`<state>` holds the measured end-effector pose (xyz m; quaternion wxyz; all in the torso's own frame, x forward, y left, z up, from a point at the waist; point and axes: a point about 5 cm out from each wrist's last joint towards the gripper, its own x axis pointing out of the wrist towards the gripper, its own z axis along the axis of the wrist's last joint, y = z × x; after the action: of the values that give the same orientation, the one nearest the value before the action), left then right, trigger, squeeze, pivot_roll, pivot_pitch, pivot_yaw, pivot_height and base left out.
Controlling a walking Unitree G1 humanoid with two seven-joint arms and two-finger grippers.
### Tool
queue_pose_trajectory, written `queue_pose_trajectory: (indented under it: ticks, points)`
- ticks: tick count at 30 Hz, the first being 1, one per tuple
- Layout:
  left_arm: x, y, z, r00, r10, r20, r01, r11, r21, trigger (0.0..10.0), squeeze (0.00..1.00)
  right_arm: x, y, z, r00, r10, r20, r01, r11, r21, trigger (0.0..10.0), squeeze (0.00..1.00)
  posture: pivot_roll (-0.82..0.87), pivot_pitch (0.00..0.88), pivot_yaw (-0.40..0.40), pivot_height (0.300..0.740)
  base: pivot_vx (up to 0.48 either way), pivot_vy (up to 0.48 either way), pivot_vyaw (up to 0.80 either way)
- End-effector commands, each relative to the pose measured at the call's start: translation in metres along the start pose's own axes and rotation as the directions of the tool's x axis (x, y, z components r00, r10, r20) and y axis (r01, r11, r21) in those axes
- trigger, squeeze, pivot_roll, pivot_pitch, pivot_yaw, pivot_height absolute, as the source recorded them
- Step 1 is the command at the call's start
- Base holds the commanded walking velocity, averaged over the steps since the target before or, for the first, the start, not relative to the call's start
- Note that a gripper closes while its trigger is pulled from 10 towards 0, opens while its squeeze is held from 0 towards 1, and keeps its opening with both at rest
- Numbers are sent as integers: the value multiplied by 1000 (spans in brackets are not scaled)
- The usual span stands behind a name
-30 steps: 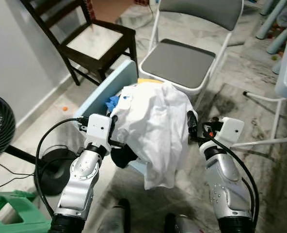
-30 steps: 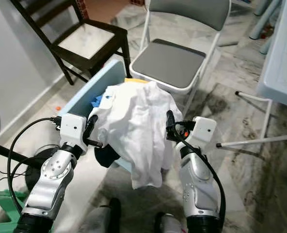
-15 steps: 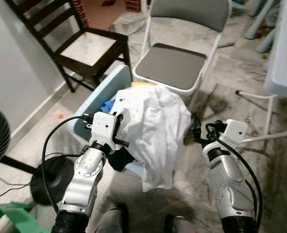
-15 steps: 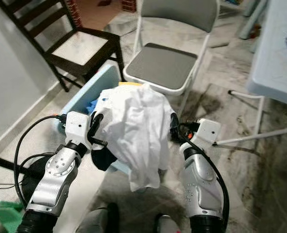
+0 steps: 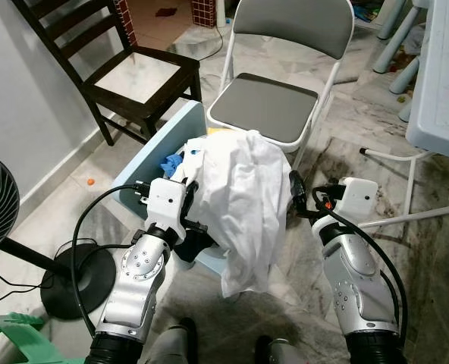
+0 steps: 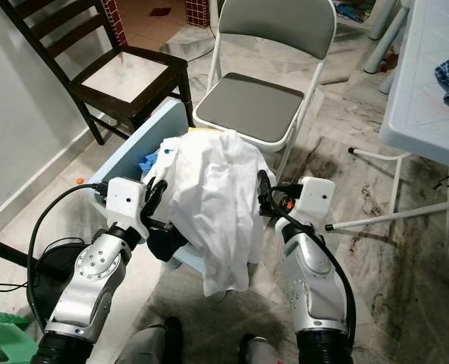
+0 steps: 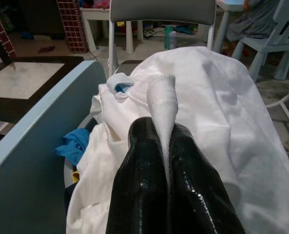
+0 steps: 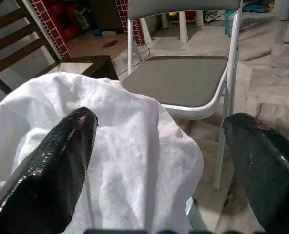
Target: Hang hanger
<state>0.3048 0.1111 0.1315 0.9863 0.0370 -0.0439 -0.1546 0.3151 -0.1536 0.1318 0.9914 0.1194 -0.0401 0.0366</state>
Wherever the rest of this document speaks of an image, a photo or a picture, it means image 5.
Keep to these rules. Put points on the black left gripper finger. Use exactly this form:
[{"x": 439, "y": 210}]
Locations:
[{"x": 190, "y": 201}]

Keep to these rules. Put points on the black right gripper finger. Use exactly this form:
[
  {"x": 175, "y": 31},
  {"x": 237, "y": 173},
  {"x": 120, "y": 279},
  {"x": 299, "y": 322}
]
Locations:
[{"x": 298, "y": 193}]

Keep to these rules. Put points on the white shirt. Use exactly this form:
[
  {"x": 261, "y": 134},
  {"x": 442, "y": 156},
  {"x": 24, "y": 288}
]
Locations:
[{"x": 243, "y": 197}]

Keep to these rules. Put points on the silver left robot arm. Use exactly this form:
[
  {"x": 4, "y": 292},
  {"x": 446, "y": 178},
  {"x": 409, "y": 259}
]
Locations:
[{"x": 141, "y": 280}]

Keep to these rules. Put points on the small blue cloth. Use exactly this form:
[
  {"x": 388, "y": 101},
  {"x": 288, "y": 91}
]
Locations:
[{"x": 171, "y": 163}]

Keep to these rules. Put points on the light blue plastic chair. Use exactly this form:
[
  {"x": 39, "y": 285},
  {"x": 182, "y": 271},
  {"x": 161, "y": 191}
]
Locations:
[{"x": 152, "y": 155}]

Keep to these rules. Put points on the grey white folding chair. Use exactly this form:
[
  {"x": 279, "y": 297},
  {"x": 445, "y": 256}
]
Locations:
[{"x": 262, "y": 106}]

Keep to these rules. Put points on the robot left leg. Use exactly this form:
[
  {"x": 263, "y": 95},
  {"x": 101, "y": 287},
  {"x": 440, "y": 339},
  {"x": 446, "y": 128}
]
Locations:
[{"x": 175, "y": 345}]

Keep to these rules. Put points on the robot leg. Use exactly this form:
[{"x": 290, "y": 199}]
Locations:
[
  {"x": 175, "y": 345},
  {"x": 281, "y": 353}
]

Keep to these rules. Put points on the dark wooden chair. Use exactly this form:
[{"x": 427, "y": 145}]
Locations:
[{"x": 193, "y": 80}]

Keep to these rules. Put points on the black standing fan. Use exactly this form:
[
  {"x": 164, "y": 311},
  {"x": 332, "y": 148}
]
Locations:
[{"x": 80, "y": 284}]

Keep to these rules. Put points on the robot right leg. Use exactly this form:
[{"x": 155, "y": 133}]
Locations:
[{"x": 281, "y": 353}]

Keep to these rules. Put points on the pale blue play table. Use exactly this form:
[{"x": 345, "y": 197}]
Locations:
[{"x": 395, "y": 38}]

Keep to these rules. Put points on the green plastic stool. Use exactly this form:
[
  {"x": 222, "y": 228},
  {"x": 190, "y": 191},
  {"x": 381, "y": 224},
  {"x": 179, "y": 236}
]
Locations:
[{"x": 27, "y": 345}]

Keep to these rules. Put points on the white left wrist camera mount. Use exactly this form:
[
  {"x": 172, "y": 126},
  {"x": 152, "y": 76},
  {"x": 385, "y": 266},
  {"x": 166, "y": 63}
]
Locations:
[{"x": 164, "y": 201}]

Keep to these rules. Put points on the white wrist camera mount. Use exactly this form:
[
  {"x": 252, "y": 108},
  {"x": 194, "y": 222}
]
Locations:
[
  {"x": 357, "y": 201},
  {"x": 164, "y": 201}
]

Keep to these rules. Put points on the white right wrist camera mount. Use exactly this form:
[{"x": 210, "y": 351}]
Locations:
[{"x": 357, "y": 201}]

